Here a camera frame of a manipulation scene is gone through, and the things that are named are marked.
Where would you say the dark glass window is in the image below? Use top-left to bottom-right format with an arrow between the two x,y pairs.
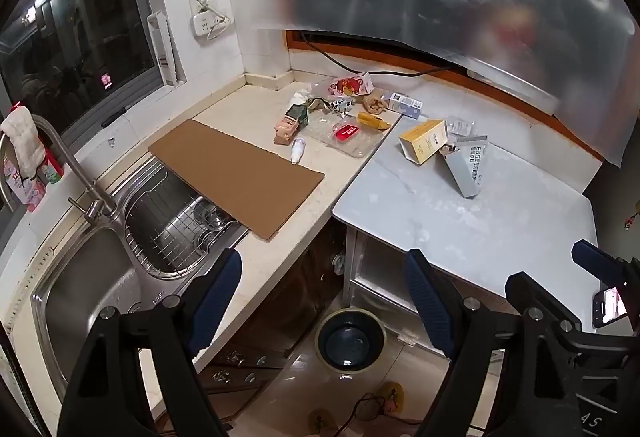
0,0 -> 168,140

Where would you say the red and white snack bag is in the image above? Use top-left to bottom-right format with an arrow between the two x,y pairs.
325,73 -> 375,98

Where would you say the white hanging towel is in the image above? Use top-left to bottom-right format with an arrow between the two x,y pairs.
0,109 -> 48,180

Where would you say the metal cabinet with ribbed door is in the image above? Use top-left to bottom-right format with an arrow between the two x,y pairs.
342,224 -> 453,359

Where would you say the grey carton box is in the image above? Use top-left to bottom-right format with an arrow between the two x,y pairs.
440,134 -> 490,199

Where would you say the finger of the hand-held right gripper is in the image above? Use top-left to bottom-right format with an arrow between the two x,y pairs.
571,239 -> 640,290
504,271 -> 583,335

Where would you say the blue and white box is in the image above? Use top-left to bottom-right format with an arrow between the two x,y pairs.
387,92 -> 425,120

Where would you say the dark green packet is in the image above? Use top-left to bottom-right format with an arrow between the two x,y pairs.
286,103 -> 312,128

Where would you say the clear blister pack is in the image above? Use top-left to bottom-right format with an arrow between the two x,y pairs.
446,116 -> 474,136

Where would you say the cream round waste bin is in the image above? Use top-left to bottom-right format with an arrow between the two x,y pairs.
314,308 -> 387,374

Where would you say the clear tray with red label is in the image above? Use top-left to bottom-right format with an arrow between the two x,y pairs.
305,114 -> 386,160

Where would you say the yellow packet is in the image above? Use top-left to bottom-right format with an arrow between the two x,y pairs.
356,112 -> 392,132

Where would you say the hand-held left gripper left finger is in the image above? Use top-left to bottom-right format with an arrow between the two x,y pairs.
57,247 -> 243,437

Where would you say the stainless steel sink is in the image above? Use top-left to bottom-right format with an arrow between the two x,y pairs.
30,157 -> 251,388

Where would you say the pink packet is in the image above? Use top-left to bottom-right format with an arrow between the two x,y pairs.
272,116 -> 301,145

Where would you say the wooden base cabinet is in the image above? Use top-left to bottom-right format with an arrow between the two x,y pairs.
197,217 -> 353,400

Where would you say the smartphone with lit screen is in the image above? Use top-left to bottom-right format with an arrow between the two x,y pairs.
592,286 -> 632,329

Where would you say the white power strip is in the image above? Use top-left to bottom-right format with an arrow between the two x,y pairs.
190,11 -> 234,40

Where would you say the wire dish rack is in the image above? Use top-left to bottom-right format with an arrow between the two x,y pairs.
125,172 -> 242,275

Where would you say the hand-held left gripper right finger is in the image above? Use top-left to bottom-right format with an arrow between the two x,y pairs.
405,249 -> 576,437

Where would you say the yellow slipper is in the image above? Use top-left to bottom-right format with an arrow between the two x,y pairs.
308,409 -> 336,436
378,382 -> 405,413

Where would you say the brown cardboard sheet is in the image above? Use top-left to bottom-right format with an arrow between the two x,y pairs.
147,119 -> 326,240

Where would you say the red and white pouch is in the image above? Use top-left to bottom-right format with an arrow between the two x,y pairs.
2,157 -> 47,214

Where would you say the yellow carton box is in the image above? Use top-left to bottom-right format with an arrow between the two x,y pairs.
398,119 -> 449,165

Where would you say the thick black cable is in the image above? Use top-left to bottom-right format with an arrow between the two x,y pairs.
300,32 -> 461,78

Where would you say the steel kitchen faucet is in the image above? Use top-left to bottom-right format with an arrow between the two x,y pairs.
0,114 -> 118,225

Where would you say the white wall holder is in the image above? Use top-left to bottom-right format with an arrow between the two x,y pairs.
147,11 -> 179,88

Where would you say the thin black cable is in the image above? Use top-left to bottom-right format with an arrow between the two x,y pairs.
340,392 -> 397,437

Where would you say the red and green bottle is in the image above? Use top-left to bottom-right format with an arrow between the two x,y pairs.
42,146 -> 66,185

